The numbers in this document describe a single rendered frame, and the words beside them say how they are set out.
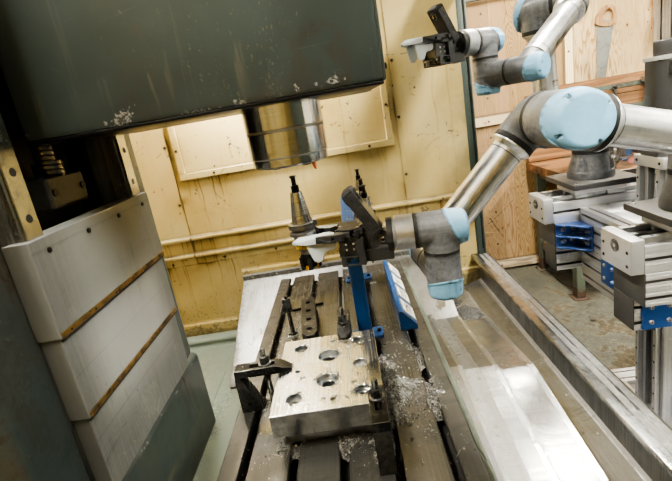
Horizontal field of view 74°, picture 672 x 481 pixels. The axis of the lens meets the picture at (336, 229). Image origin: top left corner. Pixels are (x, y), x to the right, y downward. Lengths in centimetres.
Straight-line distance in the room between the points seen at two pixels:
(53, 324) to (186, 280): 133
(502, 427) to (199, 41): 107
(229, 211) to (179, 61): 127
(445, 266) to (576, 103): 39
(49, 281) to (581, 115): 100
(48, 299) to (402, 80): 151
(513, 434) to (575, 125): 72
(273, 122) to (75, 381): 59
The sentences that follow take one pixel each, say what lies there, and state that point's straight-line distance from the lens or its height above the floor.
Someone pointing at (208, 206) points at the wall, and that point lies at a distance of 207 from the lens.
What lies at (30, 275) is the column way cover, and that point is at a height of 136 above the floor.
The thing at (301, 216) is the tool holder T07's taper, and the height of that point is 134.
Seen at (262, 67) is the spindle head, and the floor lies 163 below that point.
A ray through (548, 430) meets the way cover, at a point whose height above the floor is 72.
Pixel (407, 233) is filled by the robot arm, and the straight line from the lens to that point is 92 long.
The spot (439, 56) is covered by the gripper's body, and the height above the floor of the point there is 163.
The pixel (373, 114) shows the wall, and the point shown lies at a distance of 194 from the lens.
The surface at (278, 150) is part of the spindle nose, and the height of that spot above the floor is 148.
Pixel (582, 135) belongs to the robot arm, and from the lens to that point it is 97.
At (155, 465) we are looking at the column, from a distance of 128.
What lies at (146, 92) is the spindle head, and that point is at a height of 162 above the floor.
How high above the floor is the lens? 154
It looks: 15 degrees down
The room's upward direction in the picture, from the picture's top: 10 degrees counter-clockwise
